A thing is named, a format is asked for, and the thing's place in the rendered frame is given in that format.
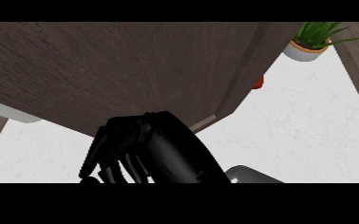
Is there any red object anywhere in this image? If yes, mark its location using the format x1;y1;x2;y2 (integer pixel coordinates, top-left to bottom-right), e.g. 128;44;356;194
251;75;266;90

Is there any white rounded object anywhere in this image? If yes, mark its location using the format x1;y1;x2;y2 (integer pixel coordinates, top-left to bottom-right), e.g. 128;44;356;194
0;103;43;124

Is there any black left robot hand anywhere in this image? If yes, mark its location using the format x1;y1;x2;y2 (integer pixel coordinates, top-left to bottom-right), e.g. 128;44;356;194
77;110;232;184

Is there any grey wooden cabinet panel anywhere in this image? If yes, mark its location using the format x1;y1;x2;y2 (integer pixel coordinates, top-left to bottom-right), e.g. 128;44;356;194
334;22;359;95

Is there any dark grey cabinet door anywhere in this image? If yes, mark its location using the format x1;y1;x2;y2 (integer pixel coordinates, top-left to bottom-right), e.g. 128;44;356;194
0;22;306;139

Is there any green plant in white pot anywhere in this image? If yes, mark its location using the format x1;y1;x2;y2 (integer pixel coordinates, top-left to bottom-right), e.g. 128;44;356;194
282;22;359;63

